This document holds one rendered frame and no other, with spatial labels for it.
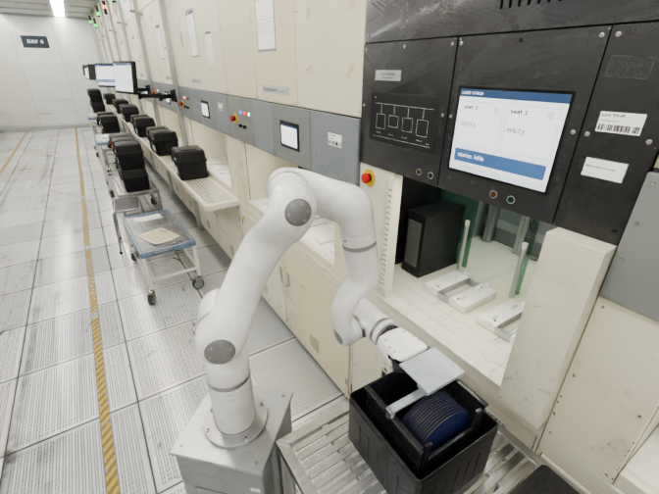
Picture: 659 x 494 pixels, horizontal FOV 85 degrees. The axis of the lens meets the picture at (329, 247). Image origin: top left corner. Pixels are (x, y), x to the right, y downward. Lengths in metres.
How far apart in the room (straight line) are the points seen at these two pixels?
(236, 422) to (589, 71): 1.20
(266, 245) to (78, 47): 13.59
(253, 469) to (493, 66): 1.20
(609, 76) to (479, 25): 0.33
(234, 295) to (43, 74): 13.57
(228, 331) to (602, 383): 0.88
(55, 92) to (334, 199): 13.63
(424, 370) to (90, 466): 1.81
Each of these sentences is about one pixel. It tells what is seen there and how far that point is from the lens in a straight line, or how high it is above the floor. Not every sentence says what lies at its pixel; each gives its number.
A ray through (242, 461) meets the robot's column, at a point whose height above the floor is 0.76.
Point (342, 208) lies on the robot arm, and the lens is 0.85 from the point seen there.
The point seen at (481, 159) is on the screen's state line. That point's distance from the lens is 1.06.
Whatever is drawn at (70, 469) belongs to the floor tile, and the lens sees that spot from 2.38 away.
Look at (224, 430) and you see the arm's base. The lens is 1.21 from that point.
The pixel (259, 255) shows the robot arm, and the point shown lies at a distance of 0.84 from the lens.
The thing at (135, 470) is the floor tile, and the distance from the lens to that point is 2.22.
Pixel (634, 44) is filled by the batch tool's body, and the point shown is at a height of 1.77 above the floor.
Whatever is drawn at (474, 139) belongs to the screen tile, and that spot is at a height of 1.56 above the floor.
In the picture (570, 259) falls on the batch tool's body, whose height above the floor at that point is 1.36.
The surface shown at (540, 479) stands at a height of 0.86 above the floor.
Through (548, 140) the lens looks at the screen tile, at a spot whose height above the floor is 1.58.
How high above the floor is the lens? 1.73
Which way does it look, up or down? 27 degrees down
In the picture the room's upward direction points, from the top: straight up
